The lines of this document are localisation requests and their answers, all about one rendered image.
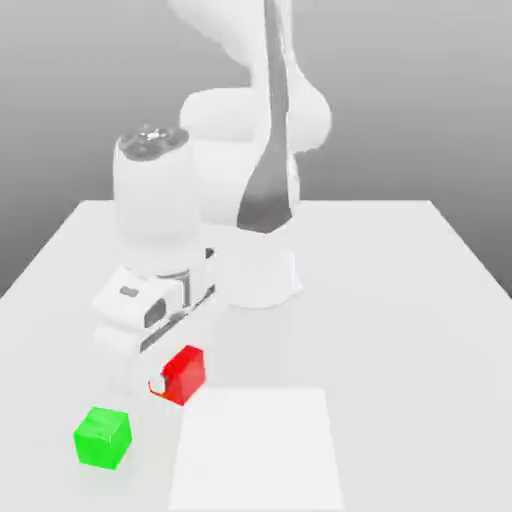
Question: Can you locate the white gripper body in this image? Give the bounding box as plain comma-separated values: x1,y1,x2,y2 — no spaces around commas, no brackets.
94,294,220,398

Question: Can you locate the small red cube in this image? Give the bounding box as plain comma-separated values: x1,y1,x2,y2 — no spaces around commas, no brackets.
148,345,207,407

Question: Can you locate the small green cube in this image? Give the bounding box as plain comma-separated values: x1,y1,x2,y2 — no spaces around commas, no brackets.
73,406,133,471

